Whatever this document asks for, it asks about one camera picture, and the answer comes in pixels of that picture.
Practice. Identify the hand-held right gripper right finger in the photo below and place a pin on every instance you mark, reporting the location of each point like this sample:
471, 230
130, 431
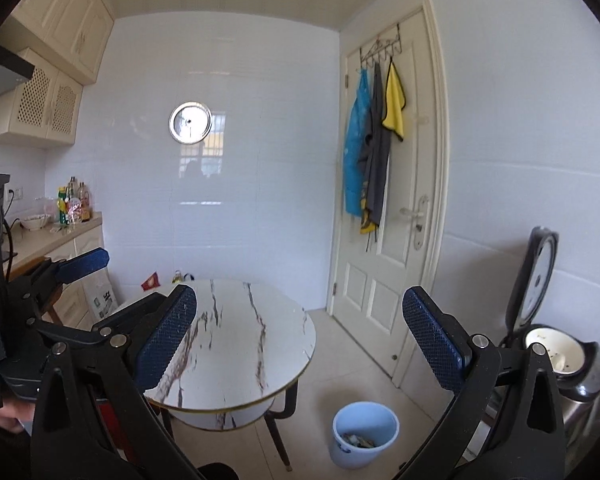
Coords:
432, 340

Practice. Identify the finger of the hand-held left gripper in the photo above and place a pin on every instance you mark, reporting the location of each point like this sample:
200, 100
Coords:
85, 261
125, 315

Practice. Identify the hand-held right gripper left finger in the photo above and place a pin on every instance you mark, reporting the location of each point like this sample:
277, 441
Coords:
167, 335

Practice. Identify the blue plastic bin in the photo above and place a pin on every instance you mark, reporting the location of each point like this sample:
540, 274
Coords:
365, 455

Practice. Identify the person's left hand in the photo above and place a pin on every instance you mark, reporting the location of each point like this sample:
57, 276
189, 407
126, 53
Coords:
12, 417

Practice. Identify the cream kitchen counter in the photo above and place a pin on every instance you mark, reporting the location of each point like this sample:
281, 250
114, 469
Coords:
82, 245

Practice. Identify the white printed box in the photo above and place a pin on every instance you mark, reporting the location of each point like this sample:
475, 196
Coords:
101, 296

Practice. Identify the red packet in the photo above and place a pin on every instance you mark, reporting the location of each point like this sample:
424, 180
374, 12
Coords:
150, 281

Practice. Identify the brown sauce bottle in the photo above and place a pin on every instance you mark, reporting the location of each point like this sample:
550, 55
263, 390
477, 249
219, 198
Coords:
84, 205

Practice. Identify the green yellow bottle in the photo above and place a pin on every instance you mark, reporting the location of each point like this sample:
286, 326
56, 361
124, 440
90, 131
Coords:
62, 207

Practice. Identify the white bowl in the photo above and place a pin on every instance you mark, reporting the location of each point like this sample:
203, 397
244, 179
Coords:
36, 222

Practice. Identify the round marble table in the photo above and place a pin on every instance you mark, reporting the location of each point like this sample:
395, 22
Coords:
235, 345

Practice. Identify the clear plastic container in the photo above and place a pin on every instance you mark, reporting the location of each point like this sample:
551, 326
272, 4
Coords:
44, 205

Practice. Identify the clear glass bottle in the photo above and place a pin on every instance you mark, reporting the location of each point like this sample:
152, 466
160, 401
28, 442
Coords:
72, 187

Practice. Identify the white door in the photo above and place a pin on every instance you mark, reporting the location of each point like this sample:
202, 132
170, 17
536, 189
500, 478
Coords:
385, 270

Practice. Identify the grey apron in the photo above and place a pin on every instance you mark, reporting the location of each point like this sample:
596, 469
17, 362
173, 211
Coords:
376, 170

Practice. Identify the blue apron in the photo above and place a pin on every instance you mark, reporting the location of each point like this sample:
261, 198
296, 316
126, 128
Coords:
356, 160

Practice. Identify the range hood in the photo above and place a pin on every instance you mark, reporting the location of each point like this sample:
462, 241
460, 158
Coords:
2, 75

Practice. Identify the yellow cloth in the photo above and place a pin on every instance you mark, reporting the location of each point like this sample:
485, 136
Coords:
395, 105

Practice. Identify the cream upper cabinet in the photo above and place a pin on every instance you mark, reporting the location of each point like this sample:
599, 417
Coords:
70, 20

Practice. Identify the metal door hook rack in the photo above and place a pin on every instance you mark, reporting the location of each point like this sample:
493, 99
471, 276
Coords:
379, 47

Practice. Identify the wall socket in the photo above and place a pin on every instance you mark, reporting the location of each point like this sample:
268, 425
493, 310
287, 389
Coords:
15, 192

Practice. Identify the round silver wall clock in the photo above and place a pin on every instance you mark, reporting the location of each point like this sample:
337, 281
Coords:
190, 122

